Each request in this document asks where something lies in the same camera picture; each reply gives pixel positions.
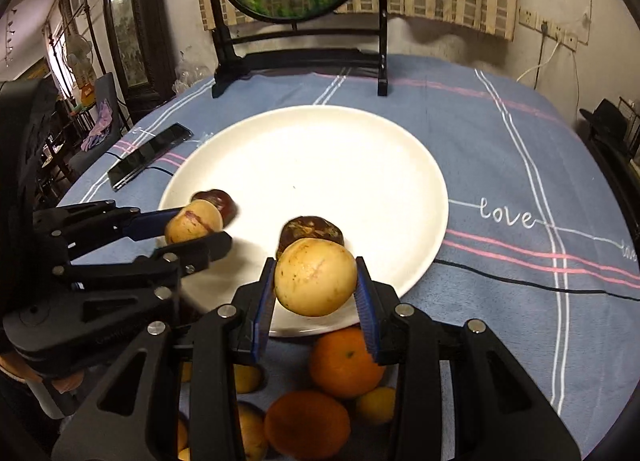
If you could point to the dark wooden framed picture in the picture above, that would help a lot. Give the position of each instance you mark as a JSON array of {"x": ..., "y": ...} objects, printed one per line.
[{"x": 135, "y": 31}]

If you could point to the white plate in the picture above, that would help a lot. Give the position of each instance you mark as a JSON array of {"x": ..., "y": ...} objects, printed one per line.
[{"x": 310, "y": 166}]

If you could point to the purple cloth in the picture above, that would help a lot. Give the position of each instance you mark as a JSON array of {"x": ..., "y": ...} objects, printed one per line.
[{"x": 102, "y": 118}]

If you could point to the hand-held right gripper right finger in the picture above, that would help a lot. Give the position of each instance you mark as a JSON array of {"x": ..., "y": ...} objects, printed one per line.
[{"x": 367, "y": 321}]

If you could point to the greenish orange persimmon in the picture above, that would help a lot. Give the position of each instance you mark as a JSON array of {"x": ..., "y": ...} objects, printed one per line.
[{"x": 183, "y": 438}]

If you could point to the person's left hand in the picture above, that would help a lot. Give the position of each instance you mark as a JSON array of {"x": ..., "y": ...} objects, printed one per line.
[{"x": 60, "y": 382}]

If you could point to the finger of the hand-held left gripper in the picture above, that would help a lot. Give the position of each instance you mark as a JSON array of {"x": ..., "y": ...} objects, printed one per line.
[
  {"x": 200, "y": 253},
  {"x": 150, "y": 223}
]

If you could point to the black smartphone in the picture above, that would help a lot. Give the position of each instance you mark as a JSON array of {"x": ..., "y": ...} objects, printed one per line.
[{"x": 150, "y": 156}]

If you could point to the dark chair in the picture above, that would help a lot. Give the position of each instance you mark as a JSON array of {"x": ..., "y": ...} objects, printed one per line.
[{"x": 107, "y": 91}]

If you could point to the dark mangosteen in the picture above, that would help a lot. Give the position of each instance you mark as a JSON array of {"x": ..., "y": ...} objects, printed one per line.
[
  {"x": 226, "y": 202},
  {"x": 310, "y": 228}
]

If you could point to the white wall sockets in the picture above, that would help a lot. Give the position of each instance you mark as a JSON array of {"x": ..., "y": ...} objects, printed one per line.
[{"x": 530, "y": 17}]

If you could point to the clear plastic bag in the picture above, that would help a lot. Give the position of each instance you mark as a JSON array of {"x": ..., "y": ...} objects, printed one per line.
[{"x": 187, "y": 76}]

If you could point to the small yellow round fruit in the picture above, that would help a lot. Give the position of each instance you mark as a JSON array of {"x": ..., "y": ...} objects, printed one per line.
[
  {"x": 375, "y": 403},
  {"x": 247, "y": 378}
]

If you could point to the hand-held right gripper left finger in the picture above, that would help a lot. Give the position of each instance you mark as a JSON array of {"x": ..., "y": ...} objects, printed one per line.
[{"x": 265, "y": 311}]

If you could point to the white standing fan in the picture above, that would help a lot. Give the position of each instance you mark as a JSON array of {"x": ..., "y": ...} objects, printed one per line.
[{"x": 77, "y": 58}]

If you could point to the beige pepino melon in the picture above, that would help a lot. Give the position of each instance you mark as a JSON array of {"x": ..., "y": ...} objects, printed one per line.
[{"x": 315, "y": 276}]

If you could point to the striped pepino melon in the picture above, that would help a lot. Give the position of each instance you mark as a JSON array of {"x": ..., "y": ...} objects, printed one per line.
[{"x": 192, "y": 228}]

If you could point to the orange mandarin with stem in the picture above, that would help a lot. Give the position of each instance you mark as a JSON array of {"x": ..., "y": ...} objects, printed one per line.
[{"x": 340, "y": 366}]

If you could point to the black hat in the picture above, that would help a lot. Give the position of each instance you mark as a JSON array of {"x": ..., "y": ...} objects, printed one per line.
[{"x": 607, "y": 118}]

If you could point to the blue striped tablecloth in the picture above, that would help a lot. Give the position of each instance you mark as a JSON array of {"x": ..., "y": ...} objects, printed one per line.
[{"x": 500, "y": 166}]

